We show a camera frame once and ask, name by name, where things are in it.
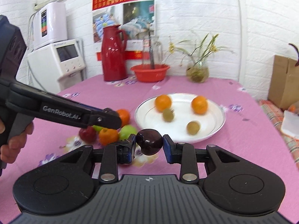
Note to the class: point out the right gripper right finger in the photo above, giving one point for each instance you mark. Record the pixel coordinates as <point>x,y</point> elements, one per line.
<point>230,182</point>

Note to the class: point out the red thermos jug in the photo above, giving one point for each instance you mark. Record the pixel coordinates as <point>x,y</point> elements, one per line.
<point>112,53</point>

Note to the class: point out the cardboard box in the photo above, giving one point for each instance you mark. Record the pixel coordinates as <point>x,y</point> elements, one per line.
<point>283,91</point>

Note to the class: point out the glass vase with plant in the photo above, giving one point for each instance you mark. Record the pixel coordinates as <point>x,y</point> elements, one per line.
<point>196,53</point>

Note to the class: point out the orange tangerine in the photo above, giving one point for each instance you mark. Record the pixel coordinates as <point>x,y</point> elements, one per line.
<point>108,136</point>
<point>124,116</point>

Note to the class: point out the green apple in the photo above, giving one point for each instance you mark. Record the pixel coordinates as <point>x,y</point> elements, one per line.
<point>126,131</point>
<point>97,128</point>

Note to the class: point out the orange on plate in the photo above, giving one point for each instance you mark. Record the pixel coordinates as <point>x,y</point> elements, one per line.
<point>163,102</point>
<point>199,105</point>

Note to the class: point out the person's left hand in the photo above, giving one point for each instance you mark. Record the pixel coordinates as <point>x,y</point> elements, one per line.
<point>10,151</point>

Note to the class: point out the orange on plate left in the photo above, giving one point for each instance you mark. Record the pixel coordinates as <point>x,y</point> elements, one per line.
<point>163,102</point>

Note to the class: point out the brown longan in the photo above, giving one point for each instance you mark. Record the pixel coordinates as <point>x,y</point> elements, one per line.
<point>168,115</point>
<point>193,127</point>

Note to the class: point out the brown longan upper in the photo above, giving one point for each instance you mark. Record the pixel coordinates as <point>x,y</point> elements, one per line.
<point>168,115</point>

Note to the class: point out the brown longan lower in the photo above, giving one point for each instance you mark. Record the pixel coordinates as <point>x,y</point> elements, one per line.
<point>193,127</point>

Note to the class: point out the white wall water purifier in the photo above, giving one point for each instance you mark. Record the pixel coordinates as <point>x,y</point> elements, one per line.
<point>49,25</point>

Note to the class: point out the red plastic basket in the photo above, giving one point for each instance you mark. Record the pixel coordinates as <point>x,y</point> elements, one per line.
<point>145,74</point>

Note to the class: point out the red plum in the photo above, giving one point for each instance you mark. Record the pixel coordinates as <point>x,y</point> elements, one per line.
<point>88,135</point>

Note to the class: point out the white water dispenser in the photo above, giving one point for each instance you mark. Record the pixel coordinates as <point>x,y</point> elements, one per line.
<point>57,66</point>

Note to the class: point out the white round plate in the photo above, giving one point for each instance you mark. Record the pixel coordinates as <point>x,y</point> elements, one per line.
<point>146,116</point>

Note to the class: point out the dark purple plum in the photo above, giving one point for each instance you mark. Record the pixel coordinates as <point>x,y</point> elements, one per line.
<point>150,141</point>

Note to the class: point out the clear glass pitcher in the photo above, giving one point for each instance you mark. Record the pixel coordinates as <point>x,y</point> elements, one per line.
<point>152,54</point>

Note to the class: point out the bedding poster calendar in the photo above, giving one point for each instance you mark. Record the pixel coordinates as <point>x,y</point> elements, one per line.
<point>136,18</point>

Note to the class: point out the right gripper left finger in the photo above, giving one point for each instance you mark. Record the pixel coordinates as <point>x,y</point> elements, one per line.
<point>67,183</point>

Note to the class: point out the plaid cloth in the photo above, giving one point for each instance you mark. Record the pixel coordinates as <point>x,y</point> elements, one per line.
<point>275,115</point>

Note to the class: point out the white plastic bag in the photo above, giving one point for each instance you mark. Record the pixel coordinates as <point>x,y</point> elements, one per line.
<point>290,124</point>

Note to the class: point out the orange on plate right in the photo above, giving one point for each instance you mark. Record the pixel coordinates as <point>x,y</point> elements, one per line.
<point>199,105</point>

